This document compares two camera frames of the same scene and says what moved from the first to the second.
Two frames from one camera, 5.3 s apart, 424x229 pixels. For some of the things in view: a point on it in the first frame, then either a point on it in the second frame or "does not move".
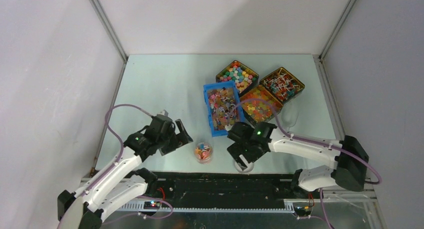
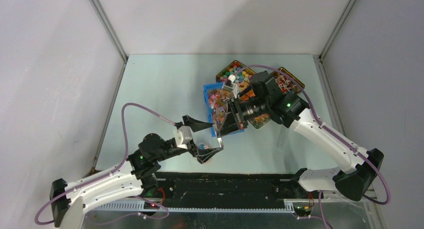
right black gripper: (236, 149) -> (230, 123)
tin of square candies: (245, 79) does not move
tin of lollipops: (282, 85) does not move
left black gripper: (176, 142) -> (201, 155)
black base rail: (215, 191) does not move
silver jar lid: (247, 169) -> (220, 142)
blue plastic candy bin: (223, 106) does not move
